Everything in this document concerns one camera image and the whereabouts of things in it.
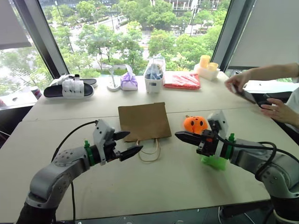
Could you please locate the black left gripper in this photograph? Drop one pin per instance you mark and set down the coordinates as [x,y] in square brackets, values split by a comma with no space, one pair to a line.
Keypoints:
[111,149]

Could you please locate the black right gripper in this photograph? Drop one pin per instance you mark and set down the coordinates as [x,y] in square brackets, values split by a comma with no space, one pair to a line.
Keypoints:
[208,145]

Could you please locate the dark smartphone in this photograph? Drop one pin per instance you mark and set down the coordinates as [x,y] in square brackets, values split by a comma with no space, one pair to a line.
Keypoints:
[246,95]

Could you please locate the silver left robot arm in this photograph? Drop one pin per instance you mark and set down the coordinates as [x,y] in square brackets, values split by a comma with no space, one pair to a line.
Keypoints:
[58,172]

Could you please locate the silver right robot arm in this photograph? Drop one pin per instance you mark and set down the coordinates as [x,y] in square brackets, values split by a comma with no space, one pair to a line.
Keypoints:
[250,152]

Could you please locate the person's right forearm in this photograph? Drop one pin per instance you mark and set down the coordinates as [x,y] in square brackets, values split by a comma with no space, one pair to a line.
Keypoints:
[273,71]

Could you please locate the brown paper bag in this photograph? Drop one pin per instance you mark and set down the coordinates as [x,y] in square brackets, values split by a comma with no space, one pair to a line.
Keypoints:
[144,121]

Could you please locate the red packet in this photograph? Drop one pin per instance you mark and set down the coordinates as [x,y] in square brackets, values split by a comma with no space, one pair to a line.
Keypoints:
[182,81]

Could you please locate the person's right hand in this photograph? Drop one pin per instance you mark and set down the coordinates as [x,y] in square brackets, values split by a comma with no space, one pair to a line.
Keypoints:
[237,81]

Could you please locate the person's left hand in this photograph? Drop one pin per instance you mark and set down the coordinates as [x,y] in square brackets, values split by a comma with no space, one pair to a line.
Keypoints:
[276,110]

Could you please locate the orange pumpkin toy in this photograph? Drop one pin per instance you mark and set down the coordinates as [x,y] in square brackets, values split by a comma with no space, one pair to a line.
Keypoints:
[195,123]

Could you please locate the green plastic object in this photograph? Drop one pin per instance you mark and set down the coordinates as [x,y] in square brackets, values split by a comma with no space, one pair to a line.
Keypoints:
[216,163]

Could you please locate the green left wrist clamp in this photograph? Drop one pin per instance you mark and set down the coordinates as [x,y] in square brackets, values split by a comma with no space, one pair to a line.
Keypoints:
[88,151]

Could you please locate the green wrist clamp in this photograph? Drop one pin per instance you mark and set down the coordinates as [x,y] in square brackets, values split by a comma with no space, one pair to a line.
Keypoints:
[88,151]
[231,140]

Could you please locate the green right wrist clamp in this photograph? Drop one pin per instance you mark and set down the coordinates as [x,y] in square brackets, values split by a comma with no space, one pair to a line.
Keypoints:
[231,140]

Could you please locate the white stand with round base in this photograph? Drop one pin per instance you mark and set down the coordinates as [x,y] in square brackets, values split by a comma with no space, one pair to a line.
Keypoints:
[113,86]

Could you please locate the purple wrapped tissue box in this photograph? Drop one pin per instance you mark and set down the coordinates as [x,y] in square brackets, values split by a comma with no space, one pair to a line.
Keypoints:
[128,81]

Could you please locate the white plastic tray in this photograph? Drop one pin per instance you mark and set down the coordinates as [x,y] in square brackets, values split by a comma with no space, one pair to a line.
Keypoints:
[208,73]

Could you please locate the white basket with clothes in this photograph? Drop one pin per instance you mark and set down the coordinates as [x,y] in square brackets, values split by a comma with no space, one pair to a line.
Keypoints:
[154,79]

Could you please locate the black and white slide sandal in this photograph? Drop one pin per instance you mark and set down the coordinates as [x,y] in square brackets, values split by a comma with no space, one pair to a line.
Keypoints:
[90,81]
[70,91]

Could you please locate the yellow plastic cup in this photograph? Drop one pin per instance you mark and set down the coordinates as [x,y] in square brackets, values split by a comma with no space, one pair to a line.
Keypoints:
[213,66]
[204,61]

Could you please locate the white paper sheets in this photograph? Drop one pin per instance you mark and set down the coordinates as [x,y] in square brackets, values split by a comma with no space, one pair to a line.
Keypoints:
[271,86]

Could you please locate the white and red can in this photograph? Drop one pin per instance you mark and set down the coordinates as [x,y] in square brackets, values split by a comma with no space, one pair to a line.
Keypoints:
[36,92]

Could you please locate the person's white shirt torso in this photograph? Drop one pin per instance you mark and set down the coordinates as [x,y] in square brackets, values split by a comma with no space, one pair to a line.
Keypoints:
[294,102]

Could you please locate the grey roller blind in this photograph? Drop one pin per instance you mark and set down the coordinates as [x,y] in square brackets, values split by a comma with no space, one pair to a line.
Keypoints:
[12,23]
[266,30]

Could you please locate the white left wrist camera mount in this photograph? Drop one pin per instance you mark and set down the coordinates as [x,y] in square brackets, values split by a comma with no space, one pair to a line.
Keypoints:
[100,133]

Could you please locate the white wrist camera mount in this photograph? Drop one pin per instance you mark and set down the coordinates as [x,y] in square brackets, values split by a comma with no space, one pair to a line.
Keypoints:
[220,121]
[100,133]

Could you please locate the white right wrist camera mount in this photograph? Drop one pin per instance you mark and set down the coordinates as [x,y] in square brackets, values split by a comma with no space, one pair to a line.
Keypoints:
[220,121]

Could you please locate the dark window frame pillar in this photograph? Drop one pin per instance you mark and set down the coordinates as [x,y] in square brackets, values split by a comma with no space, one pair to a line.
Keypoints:
[226,32]
[44,35]

